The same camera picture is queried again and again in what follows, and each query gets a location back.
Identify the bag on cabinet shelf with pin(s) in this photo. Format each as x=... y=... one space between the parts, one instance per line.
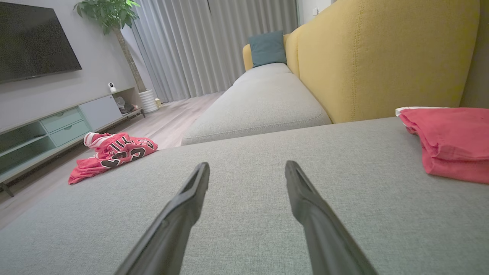
x=123 y=106

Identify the large grey sofa seat cushion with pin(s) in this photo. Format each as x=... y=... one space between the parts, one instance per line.
x=248 y=236

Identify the teal throw pillow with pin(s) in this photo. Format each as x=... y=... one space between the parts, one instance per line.
x=267 y=49

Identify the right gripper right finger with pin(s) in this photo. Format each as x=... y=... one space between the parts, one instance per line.
x=324 y=236

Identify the small grey sofa seat cushion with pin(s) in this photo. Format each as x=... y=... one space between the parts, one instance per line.
x=259 y=103

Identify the red shorts with white trim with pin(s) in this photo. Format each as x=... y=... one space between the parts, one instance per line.
x=454 y=141

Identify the grey pleated curtain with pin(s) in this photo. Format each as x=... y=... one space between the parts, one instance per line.
x=214 y=46

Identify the black flat screen television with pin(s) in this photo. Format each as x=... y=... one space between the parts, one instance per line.
x=34 y=42

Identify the white ribbed plant pot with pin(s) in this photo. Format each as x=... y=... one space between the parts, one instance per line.
x=149 y=101

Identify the yellow sofa backrest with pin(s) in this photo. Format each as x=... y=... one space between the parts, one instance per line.
x=382 y=57

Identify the small pale bottle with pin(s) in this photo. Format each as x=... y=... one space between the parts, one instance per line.
x=158 y=102

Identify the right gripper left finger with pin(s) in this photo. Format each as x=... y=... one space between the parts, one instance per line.
x=172 y=229

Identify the small white security camera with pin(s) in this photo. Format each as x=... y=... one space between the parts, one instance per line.
x=112 y=88

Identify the red Bulls 23 basketball jersey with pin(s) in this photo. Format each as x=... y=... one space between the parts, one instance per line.
x=122 y=151

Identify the long low television cabinet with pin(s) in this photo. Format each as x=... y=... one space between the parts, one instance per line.
x=65 y=122

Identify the green potted tree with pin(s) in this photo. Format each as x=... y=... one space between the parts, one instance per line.
x=110 y=15

